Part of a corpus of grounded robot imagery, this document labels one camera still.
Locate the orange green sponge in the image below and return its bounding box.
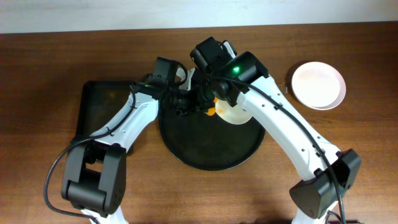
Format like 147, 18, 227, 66
205, 98, 218, 116

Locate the white plate with ketchup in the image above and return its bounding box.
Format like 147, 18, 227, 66
215, 100, 252, 125

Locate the pink plate with ketchup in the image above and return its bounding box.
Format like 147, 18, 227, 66
291, 62, 346, 107

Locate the light blue plate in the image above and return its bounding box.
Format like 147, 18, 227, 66
308, 94, 346, 110

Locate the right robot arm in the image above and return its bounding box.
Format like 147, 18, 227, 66
190, 37, 361, 223

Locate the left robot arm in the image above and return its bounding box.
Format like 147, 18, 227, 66
61, 57, 213, 223

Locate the round black tray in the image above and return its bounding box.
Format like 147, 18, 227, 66
159, 96, 266, 170

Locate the rectangular black tray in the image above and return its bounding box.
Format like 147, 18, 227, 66
71, 81, 133, 143

